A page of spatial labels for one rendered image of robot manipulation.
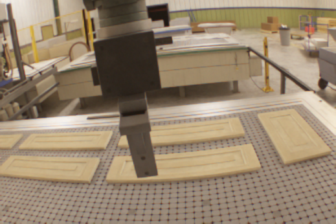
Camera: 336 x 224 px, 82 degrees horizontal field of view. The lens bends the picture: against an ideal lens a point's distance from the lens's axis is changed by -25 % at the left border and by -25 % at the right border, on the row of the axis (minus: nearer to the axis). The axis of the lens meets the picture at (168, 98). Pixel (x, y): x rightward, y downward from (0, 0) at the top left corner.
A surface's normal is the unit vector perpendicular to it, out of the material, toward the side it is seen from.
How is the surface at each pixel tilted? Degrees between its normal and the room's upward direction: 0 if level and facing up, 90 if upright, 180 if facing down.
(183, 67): 90
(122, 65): 90
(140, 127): 90
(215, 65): 90
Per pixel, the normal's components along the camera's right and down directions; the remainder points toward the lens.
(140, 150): 0.17, 0.69
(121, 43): 0.12, 0.33
